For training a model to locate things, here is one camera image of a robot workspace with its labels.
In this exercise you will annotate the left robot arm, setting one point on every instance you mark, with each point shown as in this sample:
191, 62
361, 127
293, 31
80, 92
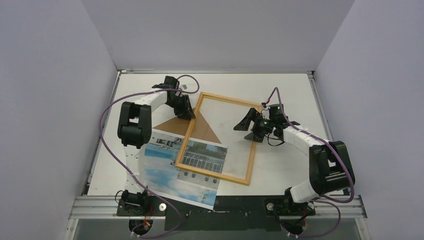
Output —
135, 131

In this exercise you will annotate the building and sky photo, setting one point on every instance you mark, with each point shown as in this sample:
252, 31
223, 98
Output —
167, 180

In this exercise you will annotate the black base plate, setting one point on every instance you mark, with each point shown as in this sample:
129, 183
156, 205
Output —
230, 213

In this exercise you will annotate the yellow picture frame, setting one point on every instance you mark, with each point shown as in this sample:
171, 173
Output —
188, 136

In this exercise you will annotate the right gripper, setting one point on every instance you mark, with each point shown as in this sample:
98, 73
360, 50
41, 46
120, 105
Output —
256, 125

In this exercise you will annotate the brown backing board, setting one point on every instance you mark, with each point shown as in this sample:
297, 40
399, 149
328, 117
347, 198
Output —
201, 129

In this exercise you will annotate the clear acrylic sheet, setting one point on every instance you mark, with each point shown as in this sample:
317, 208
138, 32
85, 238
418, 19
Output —
222, 117

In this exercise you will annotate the aluminium front rail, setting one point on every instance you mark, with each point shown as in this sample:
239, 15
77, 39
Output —
105, 207

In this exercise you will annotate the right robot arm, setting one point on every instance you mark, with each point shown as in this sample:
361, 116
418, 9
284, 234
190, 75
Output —
329, 164

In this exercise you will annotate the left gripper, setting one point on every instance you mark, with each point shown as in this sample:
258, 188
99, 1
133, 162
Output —
186, 112

